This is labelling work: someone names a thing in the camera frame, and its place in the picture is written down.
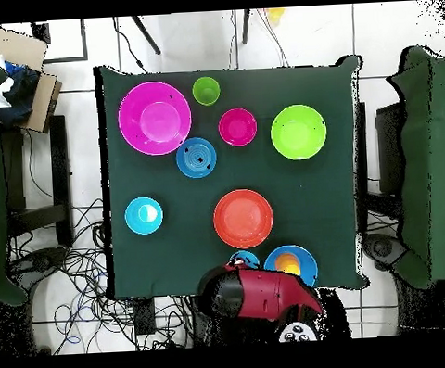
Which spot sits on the orange-red bowl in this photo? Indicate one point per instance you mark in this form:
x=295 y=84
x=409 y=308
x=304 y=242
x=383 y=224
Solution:
x=243 y=219

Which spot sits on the blue cup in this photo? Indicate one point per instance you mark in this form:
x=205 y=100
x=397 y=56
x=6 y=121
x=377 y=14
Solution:
x=248 y=256

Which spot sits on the orange cup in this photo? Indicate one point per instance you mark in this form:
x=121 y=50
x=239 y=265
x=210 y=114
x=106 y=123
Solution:
x=288 y=262

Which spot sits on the large blue bowl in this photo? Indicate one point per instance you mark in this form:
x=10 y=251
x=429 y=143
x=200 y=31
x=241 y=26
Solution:
x=308 y=261

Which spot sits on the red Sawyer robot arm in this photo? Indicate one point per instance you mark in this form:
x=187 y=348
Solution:
x=272 y=292

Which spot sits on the blue flat-bottomed bowl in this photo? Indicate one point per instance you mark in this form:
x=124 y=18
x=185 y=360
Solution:
x=196 y=158

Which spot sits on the small pink-red bowl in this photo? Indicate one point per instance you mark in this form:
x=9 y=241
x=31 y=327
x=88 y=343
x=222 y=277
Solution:
x=237 y=127

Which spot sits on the green bowl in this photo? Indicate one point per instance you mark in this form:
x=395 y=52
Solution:
x=298 y=131

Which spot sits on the small light blue ribbed bowl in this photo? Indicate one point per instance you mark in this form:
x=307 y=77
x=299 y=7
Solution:
x=135 y=218

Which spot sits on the large pink bowl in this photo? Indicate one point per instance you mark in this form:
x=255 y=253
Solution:
x=154 y=119

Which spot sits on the green cup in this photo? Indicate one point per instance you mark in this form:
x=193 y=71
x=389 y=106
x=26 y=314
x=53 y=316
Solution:
x=206 y=91

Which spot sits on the dark green tablecloth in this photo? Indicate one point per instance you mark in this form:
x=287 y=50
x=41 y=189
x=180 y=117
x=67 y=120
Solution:
x=320 y=205

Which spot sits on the black power brick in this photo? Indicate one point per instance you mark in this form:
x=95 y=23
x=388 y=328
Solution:
x=145 y=318

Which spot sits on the black stand leg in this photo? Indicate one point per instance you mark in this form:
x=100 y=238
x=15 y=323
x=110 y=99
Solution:
x=245 y=27
x=146 y=35

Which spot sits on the black box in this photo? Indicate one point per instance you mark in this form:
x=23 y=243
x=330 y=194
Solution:
x=389 y=145

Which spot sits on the yellow object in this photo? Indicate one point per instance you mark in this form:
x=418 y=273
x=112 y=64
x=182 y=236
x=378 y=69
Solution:
x=275 y=15

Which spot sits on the dark clothing bundle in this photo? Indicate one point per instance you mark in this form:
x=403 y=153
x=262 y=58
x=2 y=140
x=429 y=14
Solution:
x=17 y=94

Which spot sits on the cardboard box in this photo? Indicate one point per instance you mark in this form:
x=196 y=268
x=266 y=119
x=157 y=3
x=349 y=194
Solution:
x=11 y=43

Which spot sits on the black stool frame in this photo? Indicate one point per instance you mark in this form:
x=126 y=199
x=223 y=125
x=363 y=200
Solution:
x=60 y=162

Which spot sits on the black pedestal foot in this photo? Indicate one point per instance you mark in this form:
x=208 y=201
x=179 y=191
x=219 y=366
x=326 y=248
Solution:
x=41 y=260
x=382 y=249

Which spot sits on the black floor frame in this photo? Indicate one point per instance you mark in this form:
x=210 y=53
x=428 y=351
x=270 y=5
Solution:
x=84 y=39

